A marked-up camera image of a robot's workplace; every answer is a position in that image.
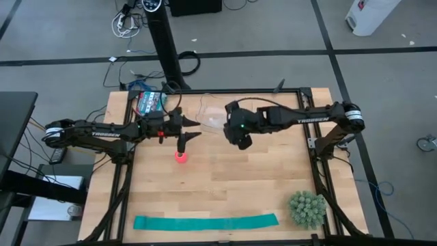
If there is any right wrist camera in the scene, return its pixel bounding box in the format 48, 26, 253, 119
225, 100, 240, 116

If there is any black cabinet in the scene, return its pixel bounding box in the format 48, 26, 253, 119
169, 0, 223, 17

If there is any black aluminium table frame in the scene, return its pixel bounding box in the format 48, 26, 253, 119
78, 87, 375, 246

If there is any white shelf board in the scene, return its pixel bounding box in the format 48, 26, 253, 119
27, 174, 85, 222

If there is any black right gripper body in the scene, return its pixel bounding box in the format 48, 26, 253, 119
224, 128, 253, 150

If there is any black power adapter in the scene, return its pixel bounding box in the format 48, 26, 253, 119
49, 146, 68, 165

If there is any clear plastic bin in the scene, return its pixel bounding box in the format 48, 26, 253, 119
198, 92, 240, 135

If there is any white power strip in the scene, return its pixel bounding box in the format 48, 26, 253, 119
111, 12, 141, 39

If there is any clear plastic bag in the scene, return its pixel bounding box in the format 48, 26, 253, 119
201, 105, 228, 133

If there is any black right camera cable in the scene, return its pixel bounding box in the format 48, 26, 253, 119
235, 96, 298, 110

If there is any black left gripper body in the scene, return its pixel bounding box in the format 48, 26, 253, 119
146, 108, 188, 154

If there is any black desk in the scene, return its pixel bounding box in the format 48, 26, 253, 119
0, 91, 38, 178

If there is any blue cable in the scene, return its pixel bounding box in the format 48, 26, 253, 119
128, 80, 153, 92

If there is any caster wheel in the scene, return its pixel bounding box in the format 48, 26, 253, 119
416, 135, 437, 153

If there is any green artificial plant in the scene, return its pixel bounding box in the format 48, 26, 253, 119
287, 190, 327, 230

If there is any black camera cable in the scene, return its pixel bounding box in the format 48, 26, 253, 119
235, 96, 298, 110
159, 81, 182, 117

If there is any black left camera cable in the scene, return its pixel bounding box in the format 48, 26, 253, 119
159, 81, 182, 117

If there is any teal printed box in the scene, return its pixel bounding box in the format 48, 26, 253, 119
135, 91, 168, 117

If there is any glass jar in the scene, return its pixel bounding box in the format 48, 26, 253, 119
67, 204, 83, 218

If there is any green elastic bandage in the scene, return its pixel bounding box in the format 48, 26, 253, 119
132, 213, 280, 232

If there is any black coiled cable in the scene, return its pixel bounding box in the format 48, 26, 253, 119
177, 51, 201, 77

